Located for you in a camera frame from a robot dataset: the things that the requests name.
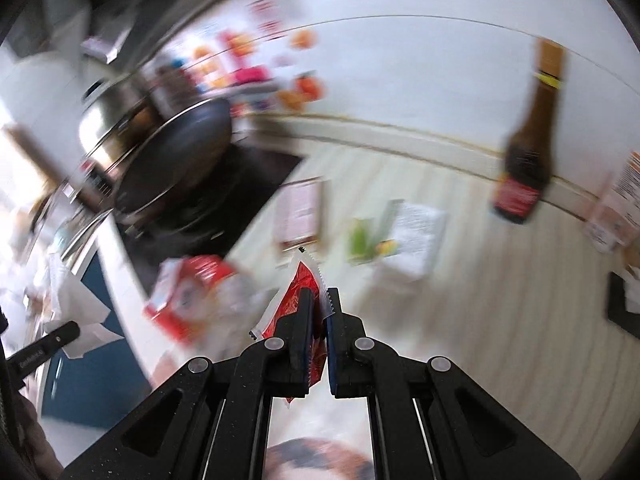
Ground red snack wrapper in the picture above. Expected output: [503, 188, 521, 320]
[250, 248, 333, 402]

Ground blue kitchen cabinet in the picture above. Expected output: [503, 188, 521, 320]
[39, 251, 154, 430]

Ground red white packaging bag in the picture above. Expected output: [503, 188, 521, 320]
[143, 256, 262, 346]

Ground green white paper packet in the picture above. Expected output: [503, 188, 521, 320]
[347, 200, 448, 282]

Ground black gas stove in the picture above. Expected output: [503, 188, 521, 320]
[118, 144, 302, 292]

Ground pink framed card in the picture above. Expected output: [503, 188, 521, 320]
[273, 177, 323, 250]

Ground dark soy sauce bottle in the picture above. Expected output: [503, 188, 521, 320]
[492, 38, 565, 224]

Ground black frying pan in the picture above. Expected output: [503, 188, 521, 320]
[113, 98, 232, 226]

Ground steel pot with lid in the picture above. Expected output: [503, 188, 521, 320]
[78, 74, 164, 171]

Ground colourful wall stickers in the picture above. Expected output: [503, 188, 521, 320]
[167, 0, 326, 115]

